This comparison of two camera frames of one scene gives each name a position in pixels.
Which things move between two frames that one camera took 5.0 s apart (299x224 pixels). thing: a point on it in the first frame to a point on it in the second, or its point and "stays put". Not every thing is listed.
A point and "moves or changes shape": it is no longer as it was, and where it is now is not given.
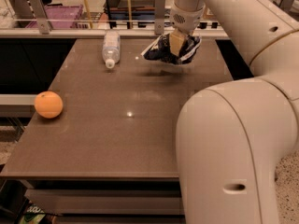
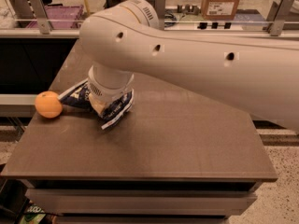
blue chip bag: (175, 49) moves or changes shape
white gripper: (187, 19) to (105, 91)
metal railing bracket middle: (159, 12) stays put
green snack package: (34, 215) stays put
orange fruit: (49, 104) stays put
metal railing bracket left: (38, 8) stays put
